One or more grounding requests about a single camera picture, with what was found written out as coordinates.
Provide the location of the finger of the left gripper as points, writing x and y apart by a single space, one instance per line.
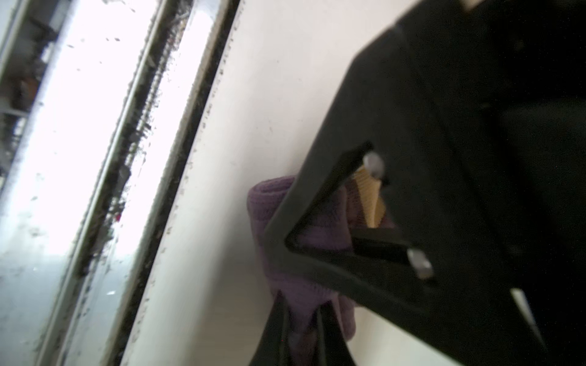
431 263

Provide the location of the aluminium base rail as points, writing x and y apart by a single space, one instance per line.
100 101

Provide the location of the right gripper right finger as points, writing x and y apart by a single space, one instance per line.
331 349

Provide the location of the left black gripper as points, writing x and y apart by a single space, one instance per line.
509 81

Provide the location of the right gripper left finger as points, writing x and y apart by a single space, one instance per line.
272 349

